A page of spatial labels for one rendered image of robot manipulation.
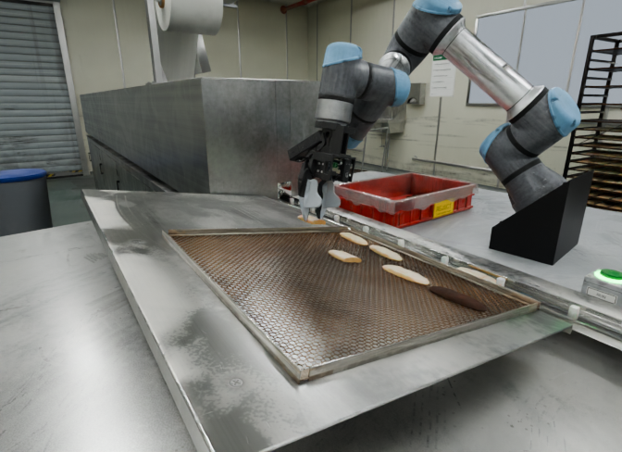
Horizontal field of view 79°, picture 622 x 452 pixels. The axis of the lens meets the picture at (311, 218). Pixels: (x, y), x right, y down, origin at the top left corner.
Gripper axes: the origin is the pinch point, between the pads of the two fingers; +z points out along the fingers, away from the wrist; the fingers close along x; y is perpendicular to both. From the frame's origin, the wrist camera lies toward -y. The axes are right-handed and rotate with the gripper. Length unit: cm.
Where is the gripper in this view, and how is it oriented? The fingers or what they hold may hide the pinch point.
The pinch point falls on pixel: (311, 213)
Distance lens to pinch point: 84.7
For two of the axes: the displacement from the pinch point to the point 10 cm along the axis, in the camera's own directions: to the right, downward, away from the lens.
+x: 7.2, -0.3, 6.9
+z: -1.5, 9.7, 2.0
